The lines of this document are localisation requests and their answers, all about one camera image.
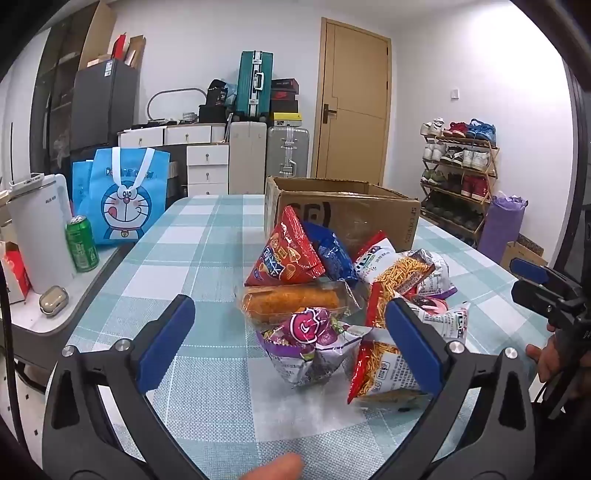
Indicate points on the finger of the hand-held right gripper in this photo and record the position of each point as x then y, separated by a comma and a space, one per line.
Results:
535, 295
531, 268

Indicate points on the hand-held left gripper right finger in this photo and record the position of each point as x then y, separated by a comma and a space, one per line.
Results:
411, 341

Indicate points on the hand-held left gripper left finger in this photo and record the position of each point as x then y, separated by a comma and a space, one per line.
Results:
166, 341

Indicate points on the pink snack bag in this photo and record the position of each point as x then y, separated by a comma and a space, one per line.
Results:
429, 305

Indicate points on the red noodle snack bag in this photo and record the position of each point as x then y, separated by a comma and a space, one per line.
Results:
378, 374
390, 265
455, 323

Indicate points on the blue snack packet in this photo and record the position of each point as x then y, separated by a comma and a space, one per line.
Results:
334, 254

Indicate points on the bread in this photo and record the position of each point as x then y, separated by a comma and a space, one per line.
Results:
291, 300

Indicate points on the red triangular snack bag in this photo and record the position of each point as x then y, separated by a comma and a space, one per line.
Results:
281, 258

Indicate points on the brown cardboard box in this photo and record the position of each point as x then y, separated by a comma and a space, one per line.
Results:
351, 207

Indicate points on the person's right forearm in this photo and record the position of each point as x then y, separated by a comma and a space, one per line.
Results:
568, 443

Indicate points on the person's right hand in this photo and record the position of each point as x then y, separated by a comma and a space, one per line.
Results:
547, 360

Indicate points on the person's left hand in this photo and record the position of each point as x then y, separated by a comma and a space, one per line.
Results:
274, 468

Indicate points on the small cardboard floor box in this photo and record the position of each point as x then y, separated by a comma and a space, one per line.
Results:
521, 256

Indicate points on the wooden shoe rack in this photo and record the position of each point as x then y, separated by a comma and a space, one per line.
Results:
490, 203

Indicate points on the white side table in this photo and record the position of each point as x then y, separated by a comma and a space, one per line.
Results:
92, 286

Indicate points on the beige earbuds case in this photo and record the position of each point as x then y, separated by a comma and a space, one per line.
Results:
54, 302

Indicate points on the green drink can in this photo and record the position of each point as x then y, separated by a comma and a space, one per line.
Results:
82, 244

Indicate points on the shoe rack with shoes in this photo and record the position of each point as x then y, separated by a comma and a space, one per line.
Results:
461, 159

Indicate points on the blue cartoon tote bag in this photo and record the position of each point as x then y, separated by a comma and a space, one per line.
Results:
124, 207

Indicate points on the red white carton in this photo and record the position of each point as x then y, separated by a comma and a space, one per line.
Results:
14, 277

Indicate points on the white electric kettle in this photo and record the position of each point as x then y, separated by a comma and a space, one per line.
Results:
39, 230

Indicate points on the wicker basket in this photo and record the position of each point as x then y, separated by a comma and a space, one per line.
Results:
173, 170

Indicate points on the white drawer cabinet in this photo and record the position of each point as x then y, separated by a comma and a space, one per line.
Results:
207, 170

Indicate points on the beige suitcase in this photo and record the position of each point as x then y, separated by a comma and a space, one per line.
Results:
248, 159

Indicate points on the small white basket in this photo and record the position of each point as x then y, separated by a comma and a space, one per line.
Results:
189, 117

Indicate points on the silver suitcase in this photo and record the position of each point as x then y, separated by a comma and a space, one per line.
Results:
287, 150

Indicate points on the black bag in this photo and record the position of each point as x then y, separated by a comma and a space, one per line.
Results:
213, 114

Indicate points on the wooden door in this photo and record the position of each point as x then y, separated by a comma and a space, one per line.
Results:
355, 115

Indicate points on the grey oval hoop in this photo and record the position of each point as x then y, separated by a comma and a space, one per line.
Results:
152, 99

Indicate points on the grey refrigerator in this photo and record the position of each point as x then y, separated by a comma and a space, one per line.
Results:
104, 106

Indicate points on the yellow black shoe box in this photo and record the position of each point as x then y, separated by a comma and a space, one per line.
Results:
286, 120

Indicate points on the black cap box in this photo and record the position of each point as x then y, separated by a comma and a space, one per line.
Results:
217, 92

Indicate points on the plain black shoe box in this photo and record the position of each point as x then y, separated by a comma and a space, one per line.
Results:
284, 106

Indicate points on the teal suitcase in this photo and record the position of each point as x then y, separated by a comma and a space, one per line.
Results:
254, 85

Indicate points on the dark shelf cabinet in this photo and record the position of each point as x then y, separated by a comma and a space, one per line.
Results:
55, 92

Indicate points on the red black shoe box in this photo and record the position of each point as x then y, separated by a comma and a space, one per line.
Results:
284, 95

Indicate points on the open brown carton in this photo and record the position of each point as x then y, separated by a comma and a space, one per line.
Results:
135, 53

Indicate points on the red paper bag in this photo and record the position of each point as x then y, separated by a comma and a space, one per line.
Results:
119, 46

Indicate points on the flat cardboard sheet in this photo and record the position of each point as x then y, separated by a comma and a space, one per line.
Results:
97, 32

